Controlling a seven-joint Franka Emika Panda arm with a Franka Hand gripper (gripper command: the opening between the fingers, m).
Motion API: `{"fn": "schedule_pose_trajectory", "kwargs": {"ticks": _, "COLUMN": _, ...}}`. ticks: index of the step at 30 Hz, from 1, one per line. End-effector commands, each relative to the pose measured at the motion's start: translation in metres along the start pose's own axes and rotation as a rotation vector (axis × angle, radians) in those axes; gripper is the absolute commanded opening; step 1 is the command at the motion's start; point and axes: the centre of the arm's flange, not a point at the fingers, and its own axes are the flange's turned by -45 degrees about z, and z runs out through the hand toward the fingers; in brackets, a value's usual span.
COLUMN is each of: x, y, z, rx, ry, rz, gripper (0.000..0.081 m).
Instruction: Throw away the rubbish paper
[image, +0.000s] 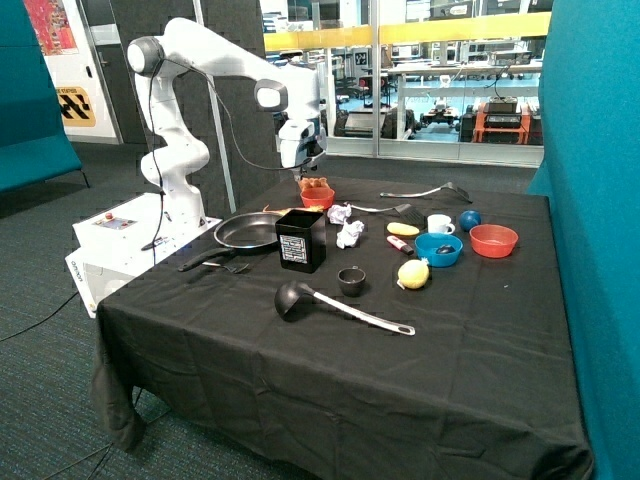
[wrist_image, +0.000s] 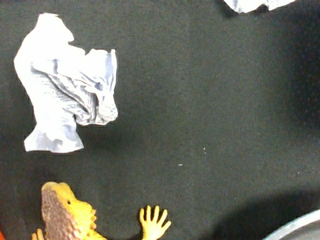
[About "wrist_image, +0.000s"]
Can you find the white paper ball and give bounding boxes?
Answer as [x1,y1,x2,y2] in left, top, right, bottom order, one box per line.
[14,13,118,153]

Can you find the yellow brown toy lizard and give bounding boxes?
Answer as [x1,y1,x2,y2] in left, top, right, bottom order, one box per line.
[31,181,172,240]

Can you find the black frying pan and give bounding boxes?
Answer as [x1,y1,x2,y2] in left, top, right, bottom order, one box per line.
[264,209,320,240]

